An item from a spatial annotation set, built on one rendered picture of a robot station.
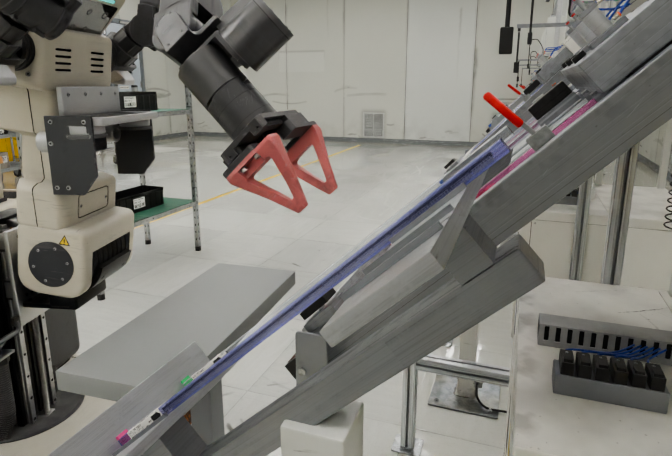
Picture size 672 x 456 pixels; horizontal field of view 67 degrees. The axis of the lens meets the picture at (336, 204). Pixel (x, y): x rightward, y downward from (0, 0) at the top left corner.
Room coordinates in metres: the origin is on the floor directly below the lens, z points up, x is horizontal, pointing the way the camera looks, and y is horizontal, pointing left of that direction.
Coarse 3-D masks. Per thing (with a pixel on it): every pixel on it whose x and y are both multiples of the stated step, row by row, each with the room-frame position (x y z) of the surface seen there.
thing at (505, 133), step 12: (504, 132) 0.47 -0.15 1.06; (468, 156) 0.48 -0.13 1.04; (456, 168) 0.48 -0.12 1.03; (444, 180) 0.49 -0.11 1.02; (408, 204) 0.50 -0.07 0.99; (396, 216) 0.50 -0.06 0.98; (384, 228) 0.50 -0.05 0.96; (348, 252) 0.52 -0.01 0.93; (336, 264) 0.52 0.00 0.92; (288, 300) 0.54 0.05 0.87; (276, 312) 0.54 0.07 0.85; (228, 348) 0.56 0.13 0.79
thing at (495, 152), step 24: (504, 144) 0.35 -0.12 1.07; (480, 168) 0.35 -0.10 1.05; (432, 192) 0.37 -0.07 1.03; (408, 216) 0.37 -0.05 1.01; (384, 240) 0.38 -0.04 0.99; (360, 264) 0.39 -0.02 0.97; (312, 288) 0.40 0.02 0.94; (288, 312) 0.41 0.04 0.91; (264, 336) 0.42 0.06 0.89; (192, 384) 0.44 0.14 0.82; (168, 408) 0.46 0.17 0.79
